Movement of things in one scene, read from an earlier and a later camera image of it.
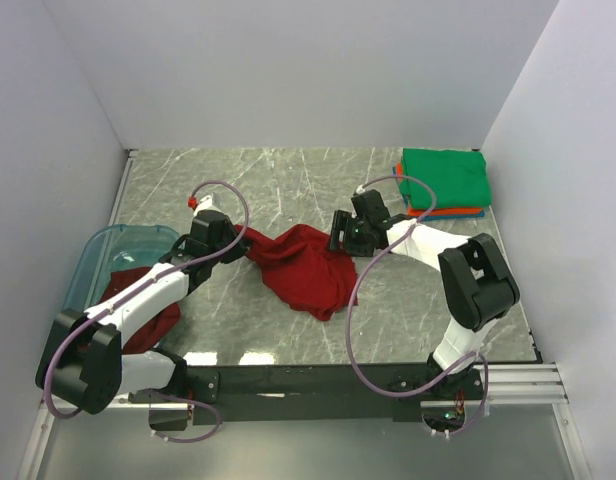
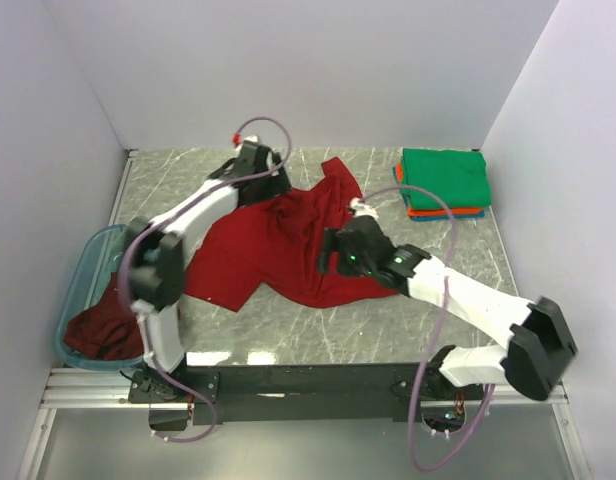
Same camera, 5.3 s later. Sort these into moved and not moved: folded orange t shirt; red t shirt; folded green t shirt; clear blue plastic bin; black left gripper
Moved: red t shirt; black left gripper
Not moved: folded green t shirt; folded orange t shirt; clear blue plastic bin
